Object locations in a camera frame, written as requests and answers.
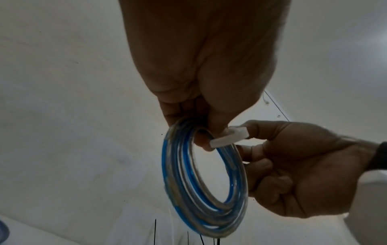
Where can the person's left hand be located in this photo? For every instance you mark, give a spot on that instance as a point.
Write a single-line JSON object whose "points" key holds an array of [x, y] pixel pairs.
{"points": [[205, 52]]}

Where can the person's right hand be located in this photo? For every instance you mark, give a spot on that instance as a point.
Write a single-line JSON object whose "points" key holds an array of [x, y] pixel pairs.
{"points": [[308, 167]]}

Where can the white cable tie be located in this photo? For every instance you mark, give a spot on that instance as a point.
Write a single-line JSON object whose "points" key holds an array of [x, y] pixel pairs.
{"points": [[226, 140]]}

